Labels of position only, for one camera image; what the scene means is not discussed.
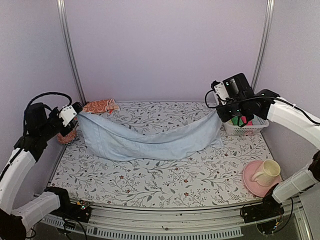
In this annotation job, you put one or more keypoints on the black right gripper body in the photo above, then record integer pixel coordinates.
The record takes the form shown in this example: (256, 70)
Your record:
(237, 108)

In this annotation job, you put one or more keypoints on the aluminium front rail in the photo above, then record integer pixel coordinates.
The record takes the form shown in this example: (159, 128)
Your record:
(233, 222)

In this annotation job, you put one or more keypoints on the green rolled towel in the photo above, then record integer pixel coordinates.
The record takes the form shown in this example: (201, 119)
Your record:
(236, 120)

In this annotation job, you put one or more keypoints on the light blue terry towel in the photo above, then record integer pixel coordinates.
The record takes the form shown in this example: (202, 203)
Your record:
(113, 141)

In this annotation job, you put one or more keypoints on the left aluminium frame post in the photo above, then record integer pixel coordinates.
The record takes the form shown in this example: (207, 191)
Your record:
(62, 13)

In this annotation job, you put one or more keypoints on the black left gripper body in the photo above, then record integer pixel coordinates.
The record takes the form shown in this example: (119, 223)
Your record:
(48, 129)

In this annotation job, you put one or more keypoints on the cream ceramic mug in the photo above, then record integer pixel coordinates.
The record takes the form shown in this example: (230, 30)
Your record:
(266, 173)

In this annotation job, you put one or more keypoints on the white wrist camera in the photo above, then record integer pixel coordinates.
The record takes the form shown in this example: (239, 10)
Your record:
(68, 113)
(220, 93)

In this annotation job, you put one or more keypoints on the white perforated plastic basket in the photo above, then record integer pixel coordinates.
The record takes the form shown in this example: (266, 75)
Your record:
(248, 130)

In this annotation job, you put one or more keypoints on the orange patterned towel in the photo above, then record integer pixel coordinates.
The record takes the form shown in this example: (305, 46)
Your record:
(101, 106)

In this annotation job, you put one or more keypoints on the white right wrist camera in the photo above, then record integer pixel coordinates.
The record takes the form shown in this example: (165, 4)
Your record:
(220, 93)

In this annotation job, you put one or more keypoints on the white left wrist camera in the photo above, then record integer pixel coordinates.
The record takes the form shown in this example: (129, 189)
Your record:
(68, 113)

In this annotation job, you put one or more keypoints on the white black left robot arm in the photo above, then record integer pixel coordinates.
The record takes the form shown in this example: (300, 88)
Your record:
(38, 129)

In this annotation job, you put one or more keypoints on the pink saucer plate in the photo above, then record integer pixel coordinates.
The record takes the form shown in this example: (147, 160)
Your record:
(254, 187)

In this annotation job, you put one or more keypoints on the pink rolled towel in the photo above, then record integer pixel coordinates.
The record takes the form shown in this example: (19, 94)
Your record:
(244, 122)

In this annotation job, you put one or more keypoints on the right aluminium frame post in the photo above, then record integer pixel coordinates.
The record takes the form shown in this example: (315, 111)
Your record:
(270, 4)

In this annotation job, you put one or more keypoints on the aluminium frame post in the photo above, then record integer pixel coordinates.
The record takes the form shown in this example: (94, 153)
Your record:
(270, 4)
(62, 13)

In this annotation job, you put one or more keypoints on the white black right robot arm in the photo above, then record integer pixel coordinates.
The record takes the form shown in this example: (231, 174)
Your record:
(236, 98)

